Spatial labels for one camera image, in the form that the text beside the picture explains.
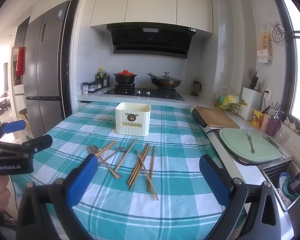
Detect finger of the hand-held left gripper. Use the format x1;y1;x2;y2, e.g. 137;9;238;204
2;120;27;135
0;134;53;157

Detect steel sink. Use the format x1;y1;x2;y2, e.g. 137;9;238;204
261;157;300;211

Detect black range hood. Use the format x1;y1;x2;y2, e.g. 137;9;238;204
106;23;197;59

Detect steel table knife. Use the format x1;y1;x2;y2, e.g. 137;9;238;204
262;136;287;158

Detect plastic bag of sponges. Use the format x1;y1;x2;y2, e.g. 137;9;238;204
216;86;241;111

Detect dark window frame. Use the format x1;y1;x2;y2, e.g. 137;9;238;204
275;0;300;133

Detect green cutting board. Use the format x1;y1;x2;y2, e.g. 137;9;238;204
219;127;283;165

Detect dark glass jug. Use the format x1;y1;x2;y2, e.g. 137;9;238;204
191;79;202;97

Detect black gas cooktop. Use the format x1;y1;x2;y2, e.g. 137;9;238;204
104;84;185;101

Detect wok with glass lid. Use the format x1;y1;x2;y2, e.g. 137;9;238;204
147;72;182;89

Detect teal checked tablecloth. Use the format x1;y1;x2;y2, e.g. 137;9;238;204
11;102;248;240

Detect hanging printed bag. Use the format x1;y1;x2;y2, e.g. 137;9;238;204
257;28;273;64

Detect black door frame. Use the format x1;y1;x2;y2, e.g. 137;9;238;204
61;0;83;120

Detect kitchen knife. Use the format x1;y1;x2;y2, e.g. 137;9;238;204
248;69;259;89

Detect pink cup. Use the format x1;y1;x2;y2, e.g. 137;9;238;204
261;112;272;132

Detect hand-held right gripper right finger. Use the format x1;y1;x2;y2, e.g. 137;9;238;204
199;154;289;240

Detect black clay pot red lid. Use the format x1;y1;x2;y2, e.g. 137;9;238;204
113;70;138;85

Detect cream utensil holder box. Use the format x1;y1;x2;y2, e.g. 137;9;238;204
115;102;152;137

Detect white knife block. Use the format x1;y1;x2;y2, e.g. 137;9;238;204
239;87;262;121

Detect red hanging item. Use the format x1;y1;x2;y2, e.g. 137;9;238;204
16;46;26;76

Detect gold metal spoon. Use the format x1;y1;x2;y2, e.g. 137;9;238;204
88;145;122;179

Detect hanging metal steamer rack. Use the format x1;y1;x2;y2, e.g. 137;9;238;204
269;22;288;46

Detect metal fork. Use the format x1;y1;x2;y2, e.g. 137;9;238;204
98;147;128;166

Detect white blue bowl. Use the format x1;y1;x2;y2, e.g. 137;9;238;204
279;171;294;193

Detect clear drinking glass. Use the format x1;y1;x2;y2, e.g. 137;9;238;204
276;128;290;143

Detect spice jar rack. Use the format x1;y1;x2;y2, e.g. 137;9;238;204
87;81;102;92

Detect garlic bulbs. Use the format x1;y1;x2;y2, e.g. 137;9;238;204
283;117;297;131

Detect yellow printed cup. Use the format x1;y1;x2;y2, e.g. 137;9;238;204
252;109;265;127

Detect grey refrigerator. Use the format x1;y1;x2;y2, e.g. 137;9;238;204
14;0;70;140

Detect steel fork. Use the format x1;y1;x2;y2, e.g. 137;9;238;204
246;129;256;154

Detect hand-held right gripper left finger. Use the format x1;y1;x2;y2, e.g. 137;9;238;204
16;153;98;240

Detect wooden cutting board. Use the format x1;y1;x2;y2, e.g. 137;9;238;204
192;106;241;128

